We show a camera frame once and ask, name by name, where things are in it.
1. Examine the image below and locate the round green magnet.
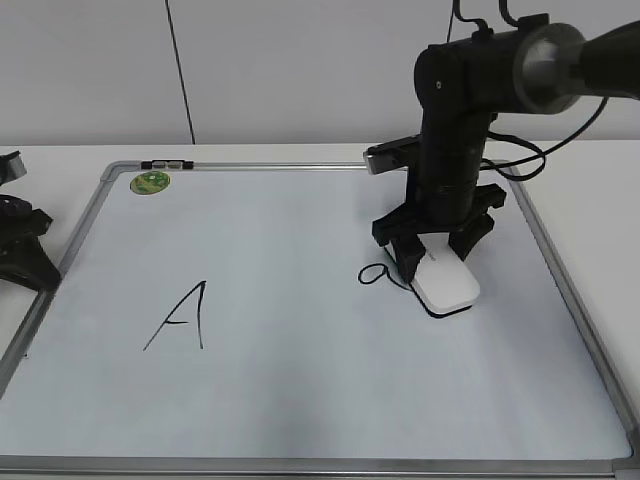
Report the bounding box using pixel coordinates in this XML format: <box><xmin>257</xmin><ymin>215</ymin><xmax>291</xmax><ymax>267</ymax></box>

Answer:
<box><xmin>130</xmin><ymin>171</ymin><xmax>171</xmax><ymax>195</ymax></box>

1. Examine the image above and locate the white board with grey frame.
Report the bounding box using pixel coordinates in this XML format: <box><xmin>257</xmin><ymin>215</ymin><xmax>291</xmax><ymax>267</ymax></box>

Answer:
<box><xmin>1</xmin><ymin>162</ymin><xmax>639</xmax><ymax>478</ymax></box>

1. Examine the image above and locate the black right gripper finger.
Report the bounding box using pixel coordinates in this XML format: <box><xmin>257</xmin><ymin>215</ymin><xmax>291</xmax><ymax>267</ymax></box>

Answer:
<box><xmin>391</xmin><ymin>235</ymin><xmax>426</xmax><ymax>284</ymax></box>
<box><xmin>448</xmin><ymin>213</ymin><xmax>494</xmax><ymax>261</ymax></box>

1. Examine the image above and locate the white board eraser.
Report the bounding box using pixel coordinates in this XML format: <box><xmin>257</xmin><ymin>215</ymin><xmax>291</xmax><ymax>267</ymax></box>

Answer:
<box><xmin>411</xmin><ymin>234</ymin><xmax>480</xmax><ymax>318</ymax></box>

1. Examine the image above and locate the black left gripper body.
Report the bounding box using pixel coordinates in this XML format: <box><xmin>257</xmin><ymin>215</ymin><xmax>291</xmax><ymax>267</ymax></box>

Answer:
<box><xmin>1</xmin><ymin>194</ymin><xmax>61</xmax><ymax>289</ymax></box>

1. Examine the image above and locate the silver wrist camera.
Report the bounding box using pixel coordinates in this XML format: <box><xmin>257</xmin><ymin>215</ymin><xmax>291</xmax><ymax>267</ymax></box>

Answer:
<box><xmin>363</xmin><ymin>135</ymin><xmax>420</xmax><ymax>175</ymax></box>

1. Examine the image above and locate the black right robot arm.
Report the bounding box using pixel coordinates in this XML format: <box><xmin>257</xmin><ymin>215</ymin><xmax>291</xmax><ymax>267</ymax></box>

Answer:
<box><xmin>364</xmin><ymin>14</ymin><xmax>639</xmax><ymax>282</ymax></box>

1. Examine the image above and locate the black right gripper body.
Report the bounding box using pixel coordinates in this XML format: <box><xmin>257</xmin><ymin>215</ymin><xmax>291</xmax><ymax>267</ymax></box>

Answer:
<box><xmin>372</xmin><ymin>183</ymin><xmax>506</xmax><ymax>245</ymax></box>

